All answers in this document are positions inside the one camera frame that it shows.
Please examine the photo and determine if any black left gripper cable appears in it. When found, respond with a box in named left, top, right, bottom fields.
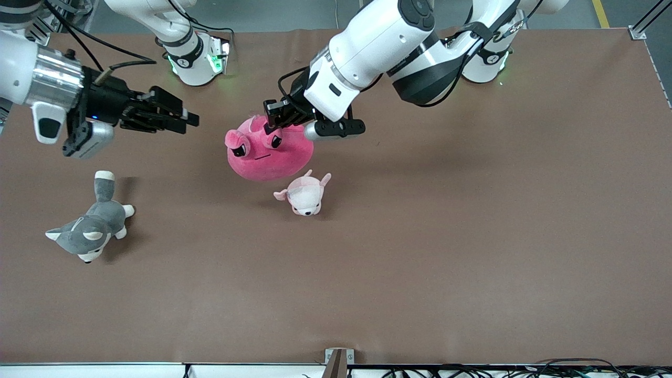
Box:
left=277, top=67, right=311, bottom=101

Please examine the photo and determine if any light pink plush puppy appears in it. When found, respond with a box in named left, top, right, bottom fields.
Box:
left=273, top=169, right=332, bottom=217

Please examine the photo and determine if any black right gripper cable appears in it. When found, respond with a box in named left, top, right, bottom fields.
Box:
left=45, top=0, right=157, bottom=85

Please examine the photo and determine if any round pink plush toy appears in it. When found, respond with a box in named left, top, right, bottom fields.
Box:
left=225, top=114, right=314, bottom=182

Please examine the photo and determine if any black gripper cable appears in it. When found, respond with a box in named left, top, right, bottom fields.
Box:
left=45, top=0, right=157, bottom=85
left=277, top=67, right=311, bottom=101

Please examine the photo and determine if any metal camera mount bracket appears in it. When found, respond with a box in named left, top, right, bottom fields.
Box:
left=322, top=348, right=355, bottom=378

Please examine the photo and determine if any black right arm base cable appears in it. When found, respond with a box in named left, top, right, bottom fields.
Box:
left=156, top=0, right=235, bottom=53

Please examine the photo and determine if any aluminium frame post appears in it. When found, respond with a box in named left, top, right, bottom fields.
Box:
left=26, top=0, right=92, bottom=47
left=628, top=0, right=672, bottom=40

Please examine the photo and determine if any grey white husky plush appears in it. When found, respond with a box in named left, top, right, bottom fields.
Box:
left=45, top=171, right=135, bottom=264

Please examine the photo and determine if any brown table cover sheet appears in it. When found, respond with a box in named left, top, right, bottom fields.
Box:
left=0, top=27, right=672, bottom=365

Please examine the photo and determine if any black cable bundle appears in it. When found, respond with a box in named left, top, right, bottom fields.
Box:
left=383, top=359, right=672, bottom=378

